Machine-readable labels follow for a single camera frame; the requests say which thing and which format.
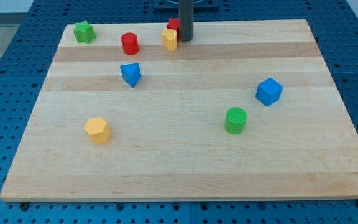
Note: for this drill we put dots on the blue triangle block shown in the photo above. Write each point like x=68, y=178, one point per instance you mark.
x=131, y=73

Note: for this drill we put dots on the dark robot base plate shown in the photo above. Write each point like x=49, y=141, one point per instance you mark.
x=173, y=5

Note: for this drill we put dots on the yellow hexagon block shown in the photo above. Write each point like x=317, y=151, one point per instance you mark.
x=98, y=130

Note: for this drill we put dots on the wooden board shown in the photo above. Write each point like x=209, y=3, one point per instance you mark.
x=168, y=141

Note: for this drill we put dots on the green star block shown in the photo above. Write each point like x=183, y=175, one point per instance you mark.
x=84, y=32

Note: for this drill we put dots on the green cylinder block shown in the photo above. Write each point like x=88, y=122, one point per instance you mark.
x=235, y=120

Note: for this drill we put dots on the red cylinder block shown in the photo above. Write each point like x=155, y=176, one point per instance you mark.
x=130, y=43

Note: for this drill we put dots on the red block behind rod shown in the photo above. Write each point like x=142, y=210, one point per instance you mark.
x=174, y=24

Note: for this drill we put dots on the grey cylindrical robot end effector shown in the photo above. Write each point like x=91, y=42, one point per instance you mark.
x=186, y=17

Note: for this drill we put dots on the blue cube block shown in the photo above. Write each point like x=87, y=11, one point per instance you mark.
x=269, y=91

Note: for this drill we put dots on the yellow heart block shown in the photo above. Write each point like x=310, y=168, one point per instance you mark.
x=169, y=39

